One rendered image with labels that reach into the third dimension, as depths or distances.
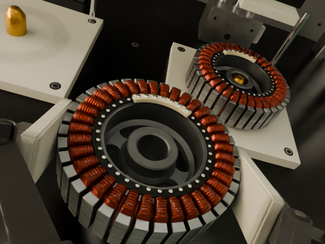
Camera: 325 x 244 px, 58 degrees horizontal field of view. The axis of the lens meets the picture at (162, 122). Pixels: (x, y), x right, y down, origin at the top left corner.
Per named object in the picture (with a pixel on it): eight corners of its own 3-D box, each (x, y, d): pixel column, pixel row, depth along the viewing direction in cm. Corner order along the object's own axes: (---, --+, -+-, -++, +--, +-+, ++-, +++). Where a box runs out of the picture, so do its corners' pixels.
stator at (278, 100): (284, 142, 31) (305, 119, 29) (184, 119, 29) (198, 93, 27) (263, 76, 39) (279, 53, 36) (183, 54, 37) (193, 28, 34)
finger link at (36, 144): (25, 199, 13) (8, 195, 13) (64, 141, 20) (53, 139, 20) (37, 138, 12) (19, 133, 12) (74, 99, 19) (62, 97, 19)
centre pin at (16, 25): (22, 38, 30) (20, 15, 28) (3, 33, 30) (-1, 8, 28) (30, 29, 32) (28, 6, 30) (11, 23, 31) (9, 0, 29)
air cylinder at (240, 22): (244, 55, 44) (264, 22, 40) (197, 40, 43) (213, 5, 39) (242, 38, 47) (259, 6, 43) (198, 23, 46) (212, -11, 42)
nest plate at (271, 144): (294, 170, 31) (301, 163, 30) (156, 132, 29) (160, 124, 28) (272, 81, 41) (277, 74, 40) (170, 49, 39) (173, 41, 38)
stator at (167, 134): (222, 273, 17) (254, 251, 14) (24, 230, 15) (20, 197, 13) (217, 130, 25) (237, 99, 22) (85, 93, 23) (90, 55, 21)
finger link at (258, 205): (272, 198, 14) (287, 202, 14) (233, 144, 20) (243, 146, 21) (248, 250, 15) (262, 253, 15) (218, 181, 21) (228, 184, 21)
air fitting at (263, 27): (256, 47, 44) (266, 29, 41) (248, 44, 43) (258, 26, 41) (255, 42, 44) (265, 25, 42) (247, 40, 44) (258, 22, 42)
